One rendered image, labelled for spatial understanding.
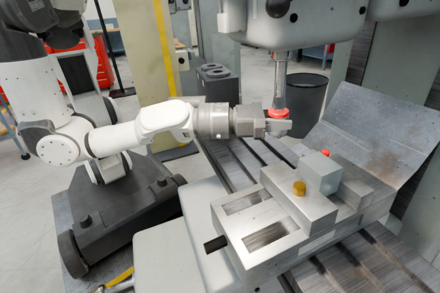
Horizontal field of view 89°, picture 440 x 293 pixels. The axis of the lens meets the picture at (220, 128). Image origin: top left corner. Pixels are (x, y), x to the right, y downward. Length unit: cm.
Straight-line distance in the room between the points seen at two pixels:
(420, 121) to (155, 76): 190
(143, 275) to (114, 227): 43
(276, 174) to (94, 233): 85
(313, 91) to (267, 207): 201
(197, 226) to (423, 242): 65
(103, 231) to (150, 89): 141
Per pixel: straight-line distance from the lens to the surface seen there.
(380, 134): 78
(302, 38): 38
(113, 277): 123
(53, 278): 192
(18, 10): 53
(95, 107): 99
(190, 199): 70
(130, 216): 114
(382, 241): 57
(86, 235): 114
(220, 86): 80
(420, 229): 91
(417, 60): 76
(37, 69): 56
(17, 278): 206
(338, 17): 42
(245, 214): 45
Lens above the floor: 138
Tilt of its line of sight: 29 degrees down
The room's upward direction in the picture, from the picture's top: 4 degrees counter-clockwise
